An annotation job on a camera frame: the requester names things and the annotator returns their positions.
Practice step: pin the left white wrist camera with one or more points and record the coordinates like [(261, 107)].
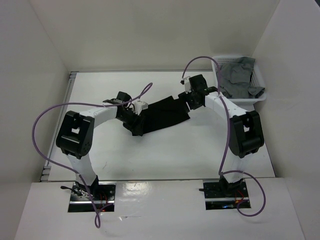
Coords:
[(139, 106)]

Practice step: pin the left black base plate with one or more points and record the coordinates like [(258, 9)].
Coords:
[(104, 198)]

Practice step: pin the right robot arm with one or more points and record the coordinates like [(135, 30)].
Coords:
[(244, 130)]

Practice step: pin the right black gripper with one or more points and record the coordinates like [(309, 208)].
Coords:
[(185, 97)]

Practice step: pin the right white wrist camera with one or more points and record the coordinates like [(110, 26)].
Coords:
[(187, 85)]

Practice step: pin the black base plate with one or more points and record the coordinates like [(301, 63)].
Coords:
[(104, 198), (219, 195)]

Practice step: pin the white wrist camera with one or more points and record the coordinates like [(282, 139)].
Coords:
[(187, 85), (139, 106)]

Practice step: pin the grey skirt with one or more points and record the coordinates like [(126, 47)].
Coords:
[(235, 79)]

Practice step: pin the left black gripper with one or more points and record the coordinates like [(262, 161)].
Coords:
[(135, 128)]

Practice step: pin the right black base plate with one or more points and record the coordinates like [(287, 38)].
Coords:
[(219, 195)]

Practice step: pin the black skirt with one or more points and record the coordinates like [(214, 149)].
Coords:
[(162, 114)]

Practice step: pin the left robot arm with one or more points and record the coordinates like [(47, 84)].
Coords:
[(75, 136)]

